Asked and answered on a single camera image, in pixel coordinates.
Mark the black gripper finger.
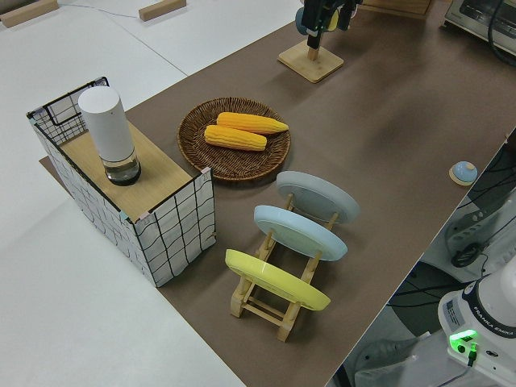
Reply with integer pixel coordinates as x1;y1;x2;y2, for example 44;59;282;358
302;0;325;50
337;0;359;31

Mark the light wooden drawer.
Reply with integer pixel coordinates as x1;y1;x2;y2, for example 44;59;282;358
357;0;433;18

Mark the dark blue mug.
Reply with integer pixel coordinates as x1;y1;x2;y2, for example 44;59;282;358
294;6;341;35

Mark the wooden mug tree stand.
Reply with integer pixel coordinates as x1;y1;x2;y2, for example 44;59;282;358
277;27;345;85

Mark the brown table mat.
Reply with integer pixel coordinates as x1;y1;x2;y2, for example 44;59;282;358
39;0;516;387

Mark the yellow corn cob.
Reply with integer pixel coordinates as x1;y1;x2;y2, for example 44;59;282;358
216;111;290;135
204;124;268;152

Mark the cream toaster oven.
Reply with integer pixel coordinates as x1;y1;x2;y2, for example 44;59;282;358
439;0;516;46

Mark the short wooden block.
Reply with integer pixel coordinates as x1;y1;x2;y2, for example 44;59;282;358
138;0;188;22

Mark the round brown wicker basket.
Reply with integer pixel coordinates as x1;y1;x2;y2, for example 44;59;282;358
177;97;292;183

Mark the grey plate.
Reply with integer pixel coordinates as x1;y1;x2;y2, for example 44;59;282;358
276;170;360;227

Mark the blue desk bell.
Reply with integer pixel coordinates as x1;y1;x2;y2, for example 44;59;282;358
448;160;480;187

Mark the light blue plate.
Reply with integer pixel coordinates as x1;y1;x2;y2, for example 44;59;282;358
253;205;349;263

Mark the wooden shelf board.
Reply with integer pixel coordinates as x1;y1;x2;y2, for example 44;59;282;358
59;120;193;223

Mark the white cylinder bottle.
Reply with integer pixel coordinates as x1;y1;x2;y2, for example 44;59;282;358
77;87;143;187

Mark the grey power strip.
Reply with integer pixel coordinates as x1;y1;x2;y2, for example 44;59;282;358
443;197;510;263

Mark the grid-patterned storage box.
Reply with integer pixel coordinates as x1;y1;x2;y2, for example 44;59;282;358
26;75;217;289

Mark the yellow plate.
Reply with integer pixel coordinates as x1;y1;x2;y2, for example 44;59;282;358
224;248;332;312

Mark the long wooden block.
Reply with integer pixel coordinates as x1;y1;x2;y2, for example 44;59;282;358
0;0;60;29

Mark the wooden plate rack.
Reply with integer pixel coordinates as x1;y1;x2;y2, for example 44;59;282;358
229;193;340;343

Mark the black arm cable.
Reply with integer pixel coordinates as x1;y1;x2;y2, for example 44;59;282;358
486;0;516;69

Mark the thin blue wire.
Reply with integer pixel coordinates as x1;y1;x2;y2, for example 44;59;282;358
59;0;140;19

